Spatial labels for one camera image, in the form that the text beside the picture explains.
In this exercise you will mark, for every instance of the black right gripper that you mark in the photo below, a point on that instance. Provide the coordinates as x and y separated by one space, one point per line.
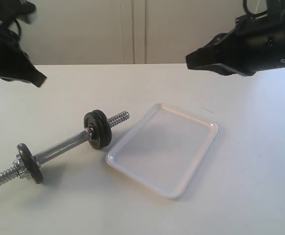
257 44

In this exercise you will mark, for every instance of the chrome threaded dumbbell bar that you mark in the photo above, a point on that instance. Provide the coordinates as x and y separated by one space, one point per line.
62 147

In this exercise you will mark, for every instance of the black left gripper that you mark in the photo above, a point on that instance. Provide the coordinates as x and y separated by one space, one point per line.
14 62

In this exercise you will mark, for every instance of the black weight plate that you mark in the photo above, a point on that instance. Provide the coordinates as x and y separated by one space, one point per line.
106 127

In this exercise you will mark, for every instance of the chrome star collar nut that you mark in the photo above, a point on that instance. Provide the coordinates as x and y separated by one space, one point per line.
21 169

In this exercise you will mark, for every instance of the white plastic tray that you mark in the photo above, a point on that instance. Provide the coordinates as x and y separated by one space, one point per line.
164 149

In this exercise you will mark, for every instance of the black plate near collar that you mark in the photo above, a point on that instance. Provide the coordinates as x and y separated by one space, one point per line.
30 163

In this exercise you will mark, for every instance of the black plate far end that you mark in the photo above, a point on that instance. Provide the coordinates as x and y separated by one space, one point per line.
92 122

